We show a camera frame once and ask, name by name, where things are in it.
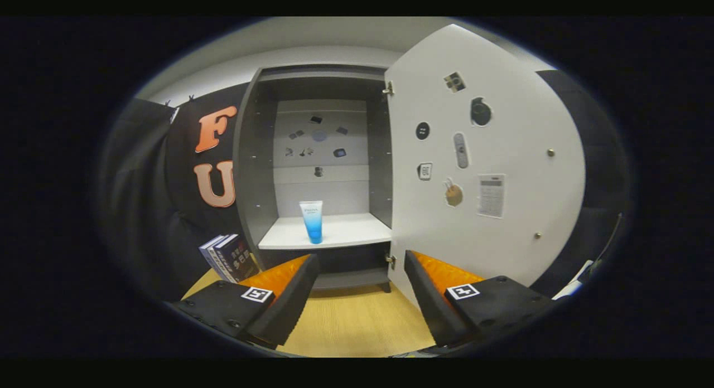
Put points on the grey cabinet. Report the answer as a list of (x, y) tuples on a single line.
[(256, 170)]

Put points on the black backdrop cloth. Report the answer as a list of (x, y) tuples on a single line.
[(139, 198)]

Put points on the white cabinet shelf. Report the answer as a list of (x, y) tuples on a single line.
[(351, 231)]

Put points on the white cabinet door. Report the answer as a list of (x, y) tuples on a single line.
[(502, 248)]

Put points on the blue and white book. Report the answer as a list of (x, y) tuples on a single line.
[(212, 258)]

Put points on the white side table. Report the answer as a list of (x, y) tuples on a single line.
[(569, 290)]

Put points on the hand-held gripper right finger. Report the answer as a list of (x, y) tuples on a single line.
[(429, 301)]

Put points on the blue and white tube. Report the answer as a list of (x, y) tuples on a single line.
[(313, 223)]

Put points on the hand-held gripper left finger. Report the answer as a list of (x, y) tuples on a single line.
[(287, 301)]

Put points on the dark blue book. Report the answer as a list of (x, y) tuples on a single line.
[(241, 258)]

